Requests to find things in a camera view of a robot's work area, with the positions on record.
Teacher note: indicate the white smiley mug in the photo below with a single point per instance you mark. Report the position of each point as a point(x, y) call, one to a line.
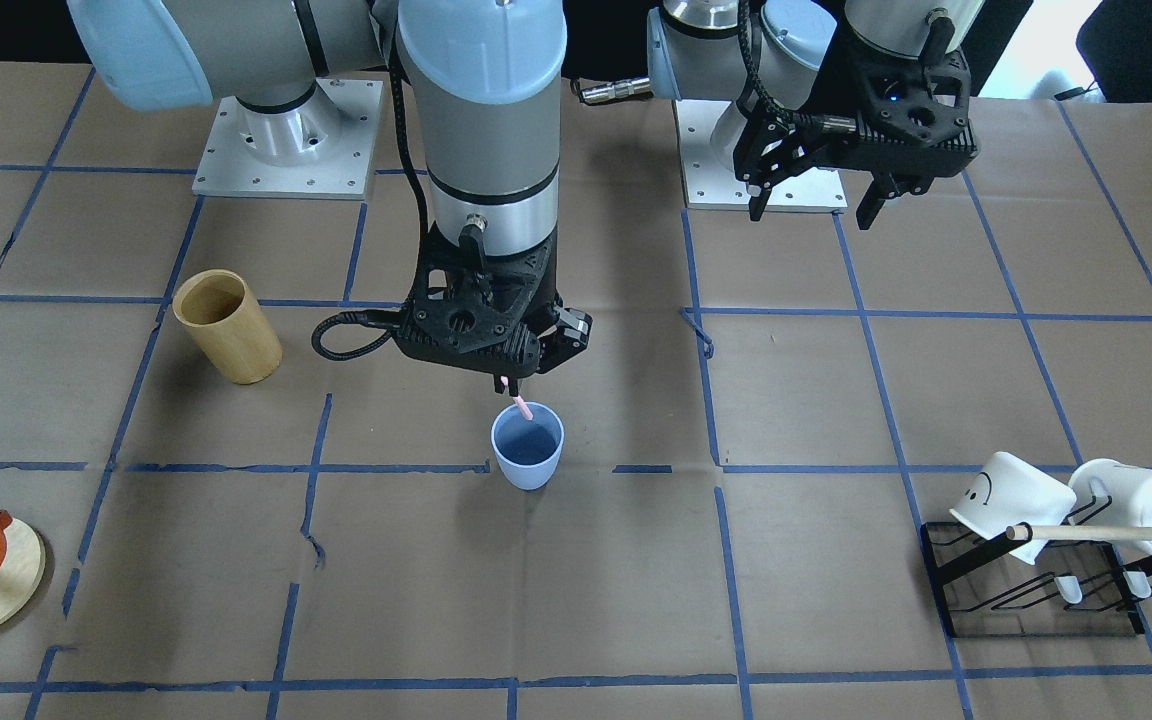
point(1009, 491)

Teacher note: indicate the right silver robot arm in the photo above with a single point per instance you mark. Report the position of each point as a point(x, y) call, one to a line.
point(476, 93)

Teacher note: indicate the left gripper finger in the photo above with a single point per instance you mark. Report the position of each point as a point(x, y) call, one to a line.
point(759, 195)
point(881, 189)

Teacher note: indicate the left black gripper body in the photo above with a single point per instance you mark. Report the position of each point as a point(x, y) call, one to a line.
point(824, 88)

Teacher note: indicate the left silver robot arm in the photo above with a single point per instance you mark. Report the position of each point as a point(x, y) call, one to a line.
point(695, 48)

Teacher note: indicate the pink chopstick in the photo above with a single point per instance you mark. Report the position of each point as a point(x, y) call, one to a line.
point(523, 408)

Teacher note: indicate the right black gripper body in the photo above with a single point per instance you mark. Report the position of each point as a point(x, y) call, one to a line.
point(568, 333)

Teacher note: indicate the bamboo cylinder holder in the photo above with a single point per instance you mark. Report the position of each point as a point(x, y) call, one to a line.
point(222, 315)

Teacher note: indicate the light blue cup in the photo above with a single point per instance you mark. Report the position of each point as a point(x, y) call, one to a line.
point(527, 450)

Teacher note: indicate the black wire mug rack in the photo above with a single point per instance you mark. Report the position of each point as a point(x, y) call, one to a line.
point(1075, 589)

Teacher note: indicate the wooden mug tree stand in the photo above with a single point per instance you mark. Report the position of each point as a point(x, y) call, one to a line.
point(22, 569)

